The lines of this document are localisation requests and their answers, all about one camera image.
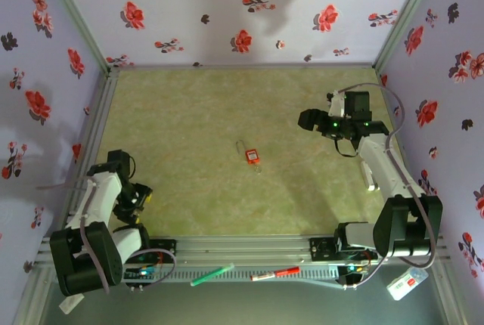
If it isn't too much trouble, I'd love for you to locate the red padlock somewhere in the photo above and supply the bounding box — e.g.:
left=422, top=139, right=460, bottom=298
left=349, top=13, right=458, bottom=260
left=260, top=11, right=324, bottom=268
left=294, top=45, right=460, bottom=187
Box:
left=234, top=140, right=262, bottom=166

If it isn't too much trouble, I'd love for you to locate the green marker pen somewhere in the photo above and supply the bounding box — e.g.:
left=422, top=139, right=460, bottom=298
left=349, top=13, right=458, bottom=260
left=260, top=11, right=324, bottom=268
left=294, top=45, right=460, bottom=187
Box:
left=190, top=262, right=235, bottom=287

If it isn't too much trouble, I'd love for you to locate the small white card packet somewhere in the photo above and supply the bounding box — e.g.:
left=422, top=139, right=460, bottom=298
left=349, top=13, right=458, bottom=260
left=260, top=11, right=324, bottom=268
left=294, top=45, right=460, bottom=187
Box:
left=59, top=293, right=85, bottom=314

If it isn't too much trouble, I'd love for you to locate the red white marker pen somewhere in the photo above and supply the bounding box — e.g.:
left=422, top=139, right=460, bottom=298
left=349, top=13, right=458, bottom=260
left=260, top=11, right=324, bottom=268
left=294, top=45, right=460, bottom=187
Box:
left=249, top=266, right=301, bottom=281

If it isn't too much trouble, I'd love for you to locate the white box with red label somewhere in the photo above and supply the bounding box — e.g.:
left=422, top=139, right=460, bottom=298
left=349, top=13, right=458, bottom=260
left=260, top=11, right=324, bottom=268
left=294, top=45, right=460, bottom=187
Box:
left=386, top=267, right=430, bottom=302

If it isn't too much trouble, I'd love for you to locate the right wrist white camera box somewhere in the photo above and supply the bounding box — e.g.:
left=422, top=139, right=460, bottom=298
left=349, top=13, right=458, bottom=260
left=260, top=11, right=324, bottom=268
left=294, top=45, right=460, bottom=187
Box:
left=326, top=91, right=348, bottom=118

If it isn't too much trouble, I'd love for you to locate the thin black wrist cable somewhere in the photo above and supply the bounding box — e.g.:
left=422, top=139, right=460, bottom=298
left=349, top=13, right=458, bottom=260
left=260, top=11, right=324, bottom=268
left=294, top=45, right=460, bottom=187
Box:
left=334, top=136, right=359, bottom=159

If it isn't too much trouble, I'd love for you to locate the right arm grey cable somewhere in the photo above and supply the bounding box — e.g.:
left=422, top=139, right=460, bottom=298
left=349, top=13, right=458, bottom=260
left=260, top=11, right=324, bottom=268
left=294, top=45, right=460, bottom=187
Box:
left=334, top=82, right=438, bottom=290

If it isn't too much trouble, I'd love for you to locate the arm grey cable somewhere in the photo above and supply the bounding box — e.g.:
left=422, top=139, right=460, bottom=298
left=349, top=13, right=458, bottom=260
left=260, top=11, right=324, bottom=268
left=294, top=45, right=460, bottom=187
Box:
left=334, top=82, right=438, bottom=290
left=36, top=154, right=178, bottom=295

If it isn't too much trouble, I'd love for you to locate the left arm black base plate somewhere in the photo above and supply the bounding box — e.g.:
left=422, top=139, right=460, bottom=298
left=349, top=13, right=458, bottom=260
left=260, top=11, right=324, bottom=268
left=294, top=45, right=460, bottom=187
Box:
left=141, top=239, right=178, bottom=265

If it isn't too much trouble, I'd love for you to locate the left arm grey cable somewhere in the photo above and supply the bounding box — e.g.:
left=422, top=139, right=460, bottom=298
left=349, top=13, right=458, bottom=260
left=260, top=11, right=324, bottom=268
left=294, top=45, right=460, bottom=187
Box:
left=36, top=154, right=178, bottom=295

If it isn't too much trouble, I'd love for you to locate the aluminium side rail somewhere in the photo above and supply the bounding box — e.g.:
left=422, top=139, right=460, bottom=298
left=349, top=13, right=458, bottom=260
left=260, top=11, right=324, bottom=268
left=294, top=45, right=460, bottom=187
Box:
left=58, top=67, right=120, bottom=237

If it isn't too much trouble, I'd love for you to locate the aluminium frame rail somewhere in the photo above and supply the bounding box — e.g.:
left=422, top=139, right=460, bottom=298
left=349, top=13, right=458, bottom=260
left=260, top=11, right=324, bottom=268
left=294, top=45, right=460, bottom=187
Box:
left=37, top=234, right=453, bottom=265

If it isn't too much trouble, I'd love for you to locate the grey slotted cable tray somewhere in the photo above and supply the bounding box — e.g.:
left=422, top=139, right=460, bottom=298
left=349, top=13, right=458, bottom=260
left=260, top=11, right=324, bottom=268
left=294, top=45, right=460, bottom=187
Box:
left=123, top=267, right=341, bottom=283

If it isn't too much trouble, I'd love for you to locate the aluminium corner post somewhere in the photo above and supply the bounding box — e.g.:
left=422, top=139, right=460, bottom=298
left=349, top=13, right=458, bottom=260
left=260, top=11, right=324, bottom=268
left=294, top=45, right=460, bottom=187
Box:
left=36, top=0, right=114, bottom=75
left=372, top=0, right=444, bottom=73

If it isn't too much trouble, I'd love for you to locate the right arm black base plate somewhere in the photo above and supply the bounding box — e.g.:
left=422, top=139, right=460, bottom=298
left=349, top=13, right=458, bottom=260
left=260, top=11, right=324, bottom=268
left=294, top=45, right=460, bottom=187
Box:
left=309, top=237, right=379, bottom=264

